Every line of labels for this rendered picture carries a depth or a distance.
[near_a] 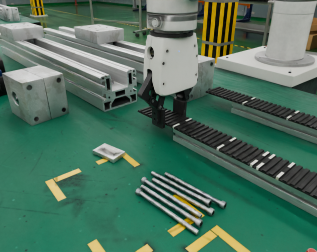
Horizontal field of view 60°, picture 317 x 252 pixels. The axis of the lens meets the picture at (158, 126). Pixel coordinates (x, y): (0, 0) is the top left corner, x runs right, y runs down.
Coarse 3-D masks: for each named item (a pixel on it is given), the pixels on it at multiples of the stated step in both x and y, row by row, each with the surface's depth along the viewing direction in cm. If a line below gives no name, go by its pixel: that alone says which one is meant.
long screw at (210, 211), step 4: (152, 180) 42; (156, 180) 41; (160, 184) 41; (164, 184) 40; (168, 188) 40; (172, 188) 40; (176, 192) 39; (180, 192) 39; (180, 196) 39; (184, 196) 38; (188, 196) 38; (188, 200) 38; (192, 200) 37; (196, 204) 37; (200, 204) 37; (204, 208) 36; (208, 208) 36; (212, 208) 36; (208, 212) 36; (212, 212) 35
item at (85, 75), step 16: (0, 32) 114; (16, 48) 100; (32, 48) 88; (48, 48) 97; (64, 48) 87; (32, 64) 93; (48, 64) 82; (64, 64) 73; (80, 64) 70; (96, 64) 75; (112, 64) 70; (64, 80) 76; (80, 80) 69; (96, 80) 62; (112, 80) 68; (128, 80) 66; (80, 96) 72; (96, 96) 65; (112, 96) 65; (128, 96) 68
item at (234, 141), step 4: (228, 140) 46; (232, 140) 46; (236, 140) 47; (240, 140) 46; (224, 144) 45; (228, 144) 46; (232, 144) 45; (236, 144) 45; (216, 148) 44; (220, 148) 44; (224, 148) 44; (228, 148) 44; (232, 148) 44; (224, 152) 43
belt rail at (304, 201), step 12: (180, 132) 51; (192, 144) 49; (204, 144) 47; (204, 156) 48; (216, 156) 46; (228, 156) 44; (228, 168) 45; (240, 168) 43; (252, 168) 41; (252, 180) 42; (264, 180) 41; (276, 180) 38; (276, 192) 39; (288, 192) 38; (300, 192) 36; (300, 204) 37; (312, 204) 36
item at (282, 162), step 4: (276, 160) 41; (280, 160) 41; (284, 160) 41; (288, 160) 41; (268, 164) 41; (272, 164) 40; (276, 164) 41; (280, 164) 40; (284, 164) 40; (264, 168) 39; (268, 168) 39; (272, 168) 40; (276, 168) 39; (280, 168) 39; (264, 172) 39; (268, 172) 39; (272, 172) 38; (276, 172) 39; (272, 176) 38
